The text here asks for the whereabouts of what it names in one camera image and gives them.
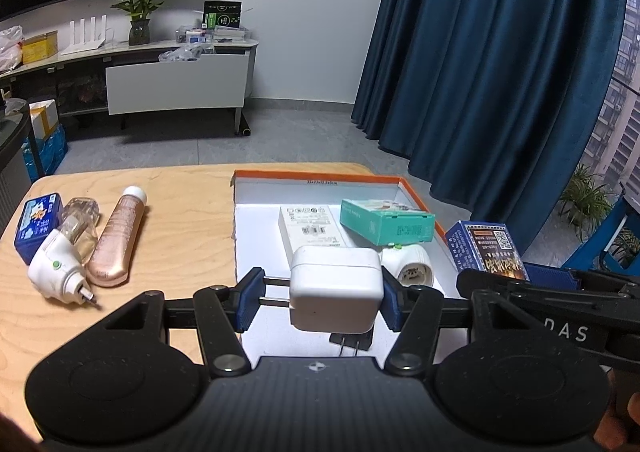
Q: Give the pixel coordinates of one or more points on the glass window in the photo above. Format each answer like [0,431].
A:
[617,82]

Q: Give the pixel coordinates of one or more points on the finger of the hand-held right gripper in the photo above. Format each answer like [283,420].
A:
[565,317]
[550,276]

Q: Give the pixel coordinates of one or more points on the potted plant by window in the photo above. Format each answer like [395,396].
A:
[587,202]

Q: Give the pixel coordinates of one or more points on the teal carton box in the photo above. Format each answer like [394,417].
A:
[385,222]

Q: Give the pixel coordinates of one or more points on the person's right hand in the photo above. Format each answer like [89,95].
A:
[622,432]

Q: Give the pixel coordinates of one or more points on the clear plastic bag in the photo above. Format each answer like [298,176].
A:
[185,53]

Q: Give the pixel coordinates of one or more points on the white plastic bag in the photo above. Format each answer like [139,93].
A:
[11,49]

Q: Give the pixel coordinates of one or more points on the blue plastic bag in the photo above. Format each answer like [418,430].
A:
[47,152]

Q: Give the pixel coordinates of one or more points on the white adapter carton box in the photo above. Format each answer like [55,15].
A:
[305,227]

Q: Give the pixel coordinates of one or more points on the green and black box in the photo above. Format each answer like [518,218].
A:
[222,14]

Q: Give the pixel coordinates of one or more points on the white television cabinet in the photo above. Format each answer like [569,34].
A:
[175,82]

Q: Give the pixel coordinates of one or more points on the clear glass bottle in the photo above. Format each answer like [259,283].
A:
[86,217]

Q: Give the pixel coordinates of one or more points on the rose gold tube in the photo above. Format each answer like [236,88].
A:
[117,242]

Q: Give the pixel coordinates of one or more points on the white foam box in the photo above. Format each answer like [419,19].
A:
[44,117]

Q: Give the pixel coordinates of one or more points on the white router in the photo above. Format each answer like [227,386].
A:
[82,39]

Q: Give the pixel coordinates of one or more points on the blue curtain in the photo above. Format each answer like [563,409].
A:
[475,57]

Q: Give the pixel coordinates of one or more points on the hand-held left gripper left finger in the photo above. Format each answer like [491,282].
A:
[247,299]

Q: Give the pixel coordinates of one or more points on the white plug-in device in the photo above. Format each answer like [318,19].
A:
[407,267]
[55,269]

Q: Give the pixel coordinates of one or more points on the yellow box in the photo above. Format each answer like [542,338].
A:
[40,47]

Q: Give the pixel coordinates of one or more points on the blue chair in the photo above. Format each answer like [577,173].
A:
[595,244]

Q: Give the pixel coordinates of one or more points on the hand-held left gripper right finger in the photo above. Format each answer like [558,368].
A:
[392,302]

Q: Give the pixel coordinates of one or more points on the orange-edged white cardboard box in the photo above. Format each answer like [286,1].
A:
[260,232]

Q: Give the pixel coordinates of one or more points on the white charger adapter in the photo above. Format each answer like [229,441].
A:
[335,289]

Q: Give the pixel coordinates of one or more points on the blue playing card box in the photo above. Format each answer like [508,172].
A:
[482,242]

